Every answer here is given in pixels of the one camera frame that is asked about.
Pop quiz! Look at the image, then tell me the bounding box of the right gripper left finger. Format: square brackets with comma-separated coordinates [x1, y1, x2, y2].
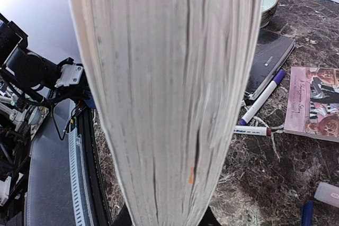
[110, 204, 132, 226]

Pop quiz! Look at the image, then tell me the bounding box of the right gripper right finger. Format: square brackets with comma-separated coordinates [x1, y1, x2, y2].
[202, 207, 221, 226]

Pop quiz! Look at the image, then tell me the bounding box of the pink illustrated paperback book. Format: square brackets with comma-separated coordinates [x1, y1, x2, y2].
[283, 67, 338, 142]

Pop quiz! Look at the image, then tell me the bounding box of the orange green paperback book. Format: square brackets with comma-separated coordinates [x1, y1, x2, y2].
[70, 0, 262, 225]

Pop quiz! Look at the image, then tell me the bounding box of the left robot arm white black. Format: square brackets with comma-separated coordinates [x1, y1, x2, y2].
[1, 15, 90, 210]

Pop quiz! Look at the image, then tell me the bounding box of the red capped white marker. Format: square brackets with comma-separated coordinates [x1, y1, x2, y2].
[233, 125, 272, 136]

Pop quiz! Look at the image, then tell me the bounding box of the blue capped thin pen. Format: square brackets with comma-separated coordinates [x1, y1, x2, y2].
[300, 201, 314, 226]

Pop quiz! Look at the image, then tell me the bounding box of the purple capped white marker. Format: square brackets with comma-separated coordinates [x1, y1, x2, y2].
[239, 69, 286, 125]

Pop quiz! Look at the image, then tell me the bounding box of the dark blue hardcover book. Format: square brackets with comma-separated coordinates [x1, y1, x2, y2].
[244, 29, 295, 101]

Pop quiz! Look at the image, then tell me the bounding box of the light green ceramic bowl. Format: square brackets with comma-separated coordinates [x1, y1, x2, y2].
[260, 0, 279, 28]

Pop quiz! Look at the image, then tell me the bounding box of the white slotted cable duct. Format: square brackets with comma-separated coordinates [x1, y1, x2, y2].
[68, 126, 91, 225]

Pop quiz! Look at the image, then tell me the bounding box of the black front rail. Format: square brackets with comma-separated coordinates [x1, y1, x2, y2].
[77, 106, 112, 225]

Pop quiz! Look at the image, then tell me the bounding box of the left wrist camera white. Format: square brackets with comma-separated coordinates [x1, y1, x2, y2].
[55, 64, 84, 88]

